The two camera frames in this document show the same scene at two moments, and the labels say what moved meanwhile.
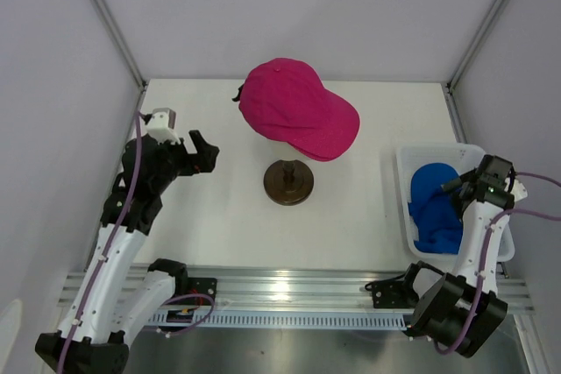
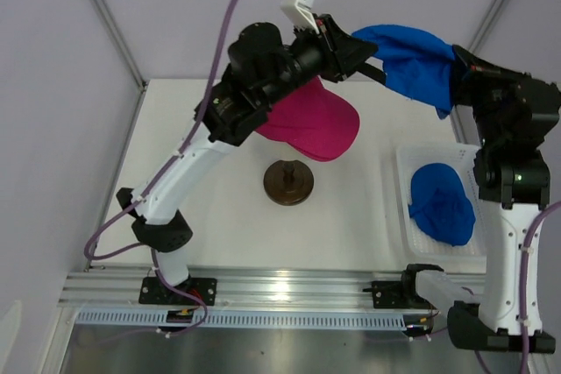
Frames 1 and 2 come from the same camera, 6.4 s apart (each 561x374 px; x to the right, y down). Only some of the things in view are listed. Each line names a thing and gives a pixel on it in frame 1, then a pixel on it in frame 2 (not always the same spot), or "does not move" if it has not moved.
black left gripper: x=201 y=164 to x=340 y=52
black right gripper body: x=468 y=178 to x=484 y=88
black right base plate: x=395 y=293 does not move
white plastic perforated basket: x=462 y=157 does not move
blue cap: x=437 y=215 to x=417 y=64
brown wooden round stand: x=288 y=182 does not move
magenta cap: x=287 y=97 does not move
